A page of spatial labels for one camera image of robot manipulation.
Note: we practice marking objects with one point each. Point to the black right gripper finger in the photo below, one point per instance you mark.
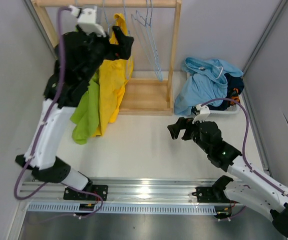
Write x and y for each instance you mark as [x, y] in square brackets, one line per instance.
[181, 124]
[175, 133]

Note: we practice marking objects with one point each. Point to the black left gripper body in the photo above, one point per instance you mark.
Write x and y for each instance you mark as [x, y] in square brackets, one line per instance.
[99, 48]

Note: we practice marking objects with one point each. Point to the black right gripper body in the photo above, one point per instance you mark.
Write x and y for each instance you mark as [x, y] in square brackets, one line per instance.
[192, 131]

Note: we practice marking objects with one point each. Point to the blue hanger of light shorts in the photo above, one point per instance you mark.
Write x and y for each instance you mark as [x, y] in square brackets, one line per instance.
[125, 15]

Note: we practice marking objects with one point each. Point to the blue hanger of navy shorts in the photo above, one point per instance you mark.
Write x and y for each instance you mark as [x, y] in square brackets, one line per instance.
[139, 35]

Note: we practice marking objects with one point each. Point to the light blue shorts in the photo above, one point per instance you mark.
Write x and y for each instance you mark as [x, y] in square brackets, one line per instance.
[193, 65]

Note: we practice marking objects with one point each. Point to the orange camouflage patterned shorts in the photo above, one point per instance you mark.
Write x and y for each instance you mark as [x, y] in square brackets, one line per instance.
[233, 94]

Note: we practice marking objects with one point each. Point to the navy blue shorts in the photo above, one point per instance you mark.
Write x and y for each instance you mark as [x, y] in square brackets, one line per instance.
[233, 82]

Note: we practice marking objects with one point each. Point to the blue hanger of camouflage shorts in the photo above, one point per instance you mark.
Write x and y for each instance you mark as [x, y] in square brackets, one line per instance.
[145, 25]

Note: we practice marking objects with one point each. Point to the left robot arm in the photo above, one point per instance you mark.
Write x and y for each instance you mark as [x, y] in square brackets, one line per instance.
[57, 107]

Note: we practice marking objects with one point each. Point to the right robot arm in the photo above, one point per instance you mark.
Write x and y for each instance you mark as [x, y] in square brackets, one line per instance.
[258, 191]

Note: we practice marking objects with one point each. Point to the yellow shorts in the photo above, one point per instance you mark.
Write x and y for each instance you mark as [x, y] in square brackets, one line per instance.
[113, 77]

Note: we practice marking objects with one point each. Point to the blue hanger of yellow shorts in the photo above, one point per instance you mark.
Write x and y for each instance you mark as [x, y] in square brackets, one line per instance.
[106, 17]

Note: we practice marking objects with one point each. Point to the lime green shorts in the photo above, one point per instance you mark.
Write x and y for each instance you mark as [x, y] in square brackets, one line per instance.
[86, 112]

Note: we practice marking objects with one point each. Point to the wooden clothes rack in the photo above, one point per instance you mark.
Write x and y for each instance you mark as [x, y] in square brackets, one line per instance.
[144, 96]

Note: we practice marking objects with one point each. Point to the white plastic basket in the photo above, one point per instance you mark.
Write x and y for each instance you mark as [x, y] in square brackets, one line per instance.
[224, 112]

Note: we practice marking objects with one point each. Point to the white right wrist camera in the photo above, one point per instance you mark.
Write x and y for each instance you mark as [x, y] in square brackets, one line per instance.
[201, 113]

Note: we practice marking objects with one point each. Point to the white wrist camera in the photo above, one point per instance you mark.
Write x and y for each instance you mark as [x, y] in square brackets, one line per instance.
[201, 113]
[88, 19]

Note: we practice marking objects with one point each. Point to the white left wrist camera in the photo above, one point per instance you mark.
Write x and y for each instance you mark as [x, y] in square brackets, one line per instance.
[88, 19]

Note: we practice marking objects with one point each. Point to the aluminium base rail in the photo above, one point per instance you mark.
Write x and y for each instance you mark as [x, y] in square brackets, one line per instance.
[134, 191]

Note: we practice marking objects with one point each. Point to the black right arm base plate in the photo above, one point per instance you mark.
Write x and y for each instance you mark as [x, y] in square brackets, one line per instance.
[208, 194]

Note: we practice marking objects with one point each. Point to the slotted cable duct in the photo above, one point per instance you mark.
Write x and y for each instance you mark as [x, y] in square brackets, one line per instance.
[112, 208]

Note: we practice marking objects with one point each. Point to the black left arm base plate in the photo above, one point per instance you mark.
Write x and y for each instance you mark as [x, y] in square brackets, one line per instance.
[101, 190]

